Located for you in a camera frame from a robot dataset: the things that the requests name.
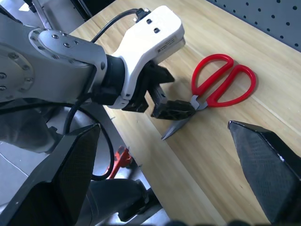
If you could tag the dark grey robot body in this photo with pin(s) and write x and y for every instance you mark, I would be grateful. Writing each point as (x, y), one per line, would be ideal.
(113, 195)

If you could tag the red metal tool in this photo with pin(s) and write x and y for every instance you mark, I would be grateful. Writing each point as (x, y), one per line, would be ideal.
(121, 157)

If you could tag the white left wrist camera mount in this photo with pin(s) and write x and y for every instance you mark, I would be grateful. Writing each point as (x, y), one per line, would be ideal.
(145, 42)

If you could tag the grey metal frame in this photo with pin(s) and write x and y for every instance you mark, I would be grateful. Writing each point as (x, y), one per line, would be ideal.
(58, 11)

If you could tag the dark grey pegboard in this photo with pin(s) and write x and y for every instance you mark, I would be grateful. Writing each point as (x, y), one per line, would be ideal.
(265, 16)

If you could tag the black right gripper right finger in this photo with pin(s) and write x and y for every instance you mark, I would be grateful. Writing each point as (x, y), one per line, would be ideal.
(265, 169)

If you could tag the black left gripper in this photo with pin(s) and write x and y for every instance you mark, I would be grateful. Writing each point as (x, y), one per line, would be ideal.
(141, 94)

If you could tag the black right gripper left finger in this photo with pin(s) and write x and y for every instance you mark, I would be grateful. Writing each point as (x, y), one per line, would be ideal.
(54, 179)

